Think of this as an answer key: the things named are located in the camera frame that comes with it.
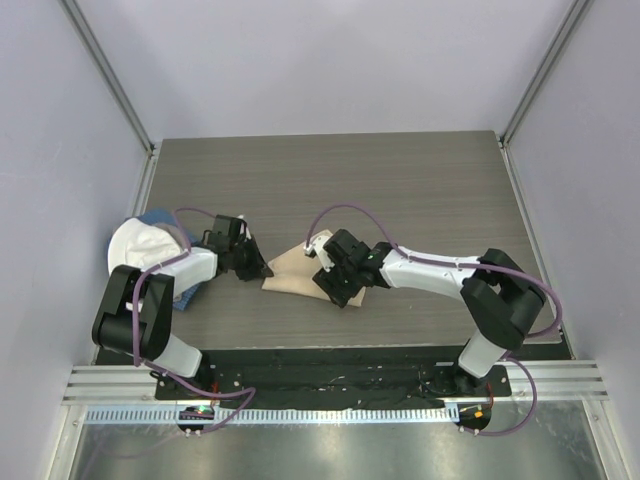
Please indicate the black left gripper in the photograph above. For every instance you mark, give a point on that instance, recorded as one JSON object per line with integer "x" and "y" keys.
{"x": 258, "y": 268}

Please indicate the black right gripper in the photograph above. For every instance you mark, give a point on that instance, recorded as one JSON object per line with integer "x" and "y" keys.
{"x": 328, "y": 282}

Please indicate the beige cloth napkin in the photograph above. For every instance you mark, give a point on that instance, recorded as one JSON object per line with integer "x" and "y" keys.
{"x": 293, "y": 273}

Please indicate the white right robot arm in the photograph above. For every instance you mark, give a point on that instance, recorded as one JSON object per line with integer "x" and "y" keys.
{"x": 503, "y": 303}

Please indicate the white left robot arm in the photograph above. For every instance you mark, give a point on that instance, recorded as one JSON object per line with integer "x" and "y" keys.
{"x": 155, "y": 267}

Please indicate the blue plaid cloth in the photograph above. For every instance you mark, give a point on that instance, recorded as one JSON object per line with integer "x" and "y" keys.
{"x": 163, "y": 218}

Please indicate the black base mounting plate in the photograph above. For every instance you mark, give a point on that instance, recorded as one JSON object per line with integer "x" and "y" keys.
{"x": 359, "y": 378}

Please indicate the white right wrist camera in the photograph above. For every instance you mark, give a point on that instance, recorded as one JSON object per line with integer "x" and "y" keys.
{"x": 316, "y": 249}

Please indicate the slotted grey cable duct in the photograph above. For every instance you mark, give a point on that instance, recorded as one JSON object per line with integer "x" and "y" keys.
{"x": 184, "y": 415}

